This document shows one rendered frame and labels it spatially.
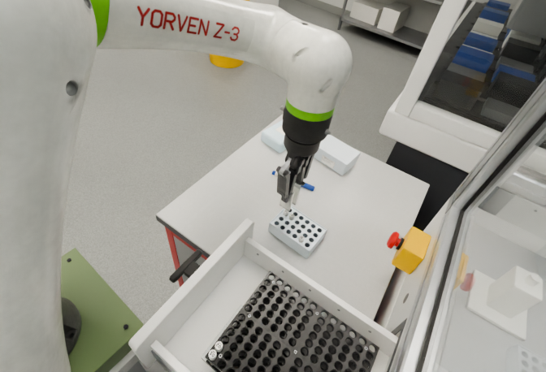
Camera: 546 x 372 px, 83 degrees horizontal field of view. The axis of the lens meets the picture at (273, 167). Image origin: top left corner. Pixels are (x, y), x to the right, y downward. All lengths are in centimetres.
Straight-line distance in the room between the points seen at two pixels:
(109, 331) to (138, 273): 98
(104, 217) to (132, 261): 34
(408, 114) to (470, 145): 21
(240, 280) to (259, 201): 28
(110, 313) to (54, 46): 58
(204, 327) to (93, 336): 20
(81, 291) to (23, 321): 42
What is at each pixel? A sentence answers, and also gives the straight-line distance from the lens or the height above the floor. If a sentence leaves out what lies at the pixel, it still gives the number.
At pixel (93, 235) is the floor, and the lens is 186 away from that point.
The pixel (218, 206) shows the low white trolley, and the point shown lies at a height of 76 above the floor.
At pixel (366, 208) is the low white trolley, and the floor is 76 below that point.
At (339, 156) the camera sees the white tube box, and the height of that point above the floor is 81.
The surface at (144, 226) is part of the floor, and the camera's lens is 181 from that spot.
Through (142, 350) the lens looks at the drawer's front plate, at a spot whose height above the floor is 90.
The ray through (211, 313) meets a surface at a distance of 65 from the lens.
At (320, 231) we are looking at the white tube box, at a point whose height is 79.
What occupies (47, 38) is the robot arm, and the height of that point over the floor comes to 137.
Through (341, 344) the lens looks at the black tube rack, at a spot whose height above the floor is 90.
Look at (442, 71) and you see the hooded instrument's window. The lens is 106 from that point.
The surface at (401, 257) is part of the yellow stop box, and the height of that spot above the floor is 88.
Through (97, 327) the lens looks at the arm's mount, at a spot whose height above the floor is 80.
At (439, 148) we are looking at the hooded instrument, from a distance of 114.
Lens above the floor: 145
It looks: 44 degrees down
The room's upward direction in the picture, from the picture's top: 8 degrees clockwise
